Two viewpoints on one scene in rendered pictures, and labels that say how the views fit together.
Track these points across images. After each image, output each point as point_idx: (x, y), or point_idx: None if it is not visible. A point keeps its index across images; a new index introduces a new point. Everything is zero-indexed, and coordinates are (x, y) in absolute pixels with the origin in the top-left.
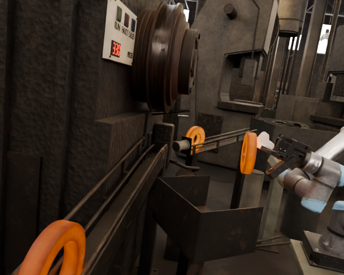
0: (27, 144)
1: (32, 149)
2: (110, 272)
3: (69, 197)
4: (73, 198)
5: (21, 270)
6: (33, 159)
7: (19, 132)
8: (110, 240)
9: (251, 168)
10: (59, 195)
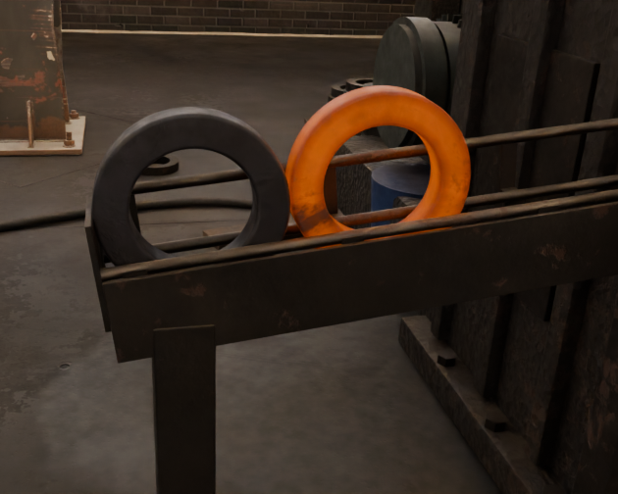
0: (584, 34)
1: (589, 47)
2: None
3: None
4: None
5: (305, 124)
6: (584, 68)
7: (578, 9)
8: (560, 213)
9: None
10: (601, 152)
